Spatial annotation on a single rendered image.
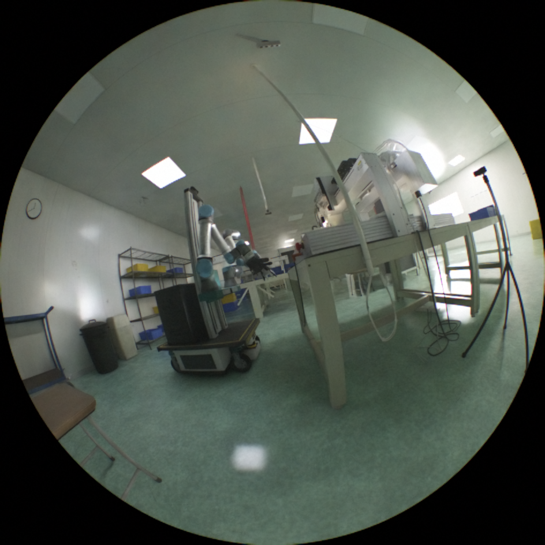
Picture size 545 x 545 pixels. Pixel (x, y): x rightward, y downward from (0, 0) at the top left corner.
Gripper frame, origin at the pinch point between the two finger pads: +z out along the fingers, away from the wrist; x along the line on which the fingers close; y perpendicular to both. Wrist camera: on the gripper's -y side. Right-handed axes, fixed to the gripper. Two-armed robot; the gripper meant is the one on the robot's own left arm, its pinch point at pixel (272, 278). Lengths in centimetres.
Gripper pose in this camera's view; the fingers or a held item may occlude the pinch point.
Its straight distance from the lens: 159.4
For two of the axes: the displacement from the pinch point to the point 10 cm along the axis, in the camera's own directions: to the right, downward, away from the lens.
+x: -5.5, 1.6, -8.2
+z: 5.7, 7.9, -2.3
